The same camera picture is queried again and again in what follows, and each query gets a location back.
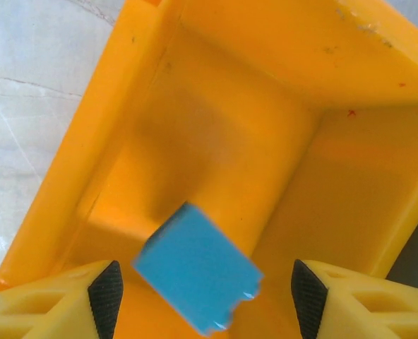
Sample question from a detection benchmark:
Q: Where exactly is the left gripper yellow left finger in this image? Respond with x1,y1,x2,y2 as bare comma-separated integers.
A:
0,260,124,339

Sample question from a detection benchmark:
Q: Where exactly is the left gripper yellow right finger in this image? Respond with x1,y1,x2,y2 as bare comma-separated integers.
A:
291,259,418,339

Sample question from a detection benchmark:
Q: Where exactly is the blue lego brick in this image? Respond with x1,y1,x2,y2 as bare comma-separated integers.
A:
130,201,265,336

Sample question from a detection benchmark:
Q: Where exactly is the orange plastic bin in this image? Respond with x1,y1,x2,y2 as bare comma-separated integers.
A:
0,0,418,339

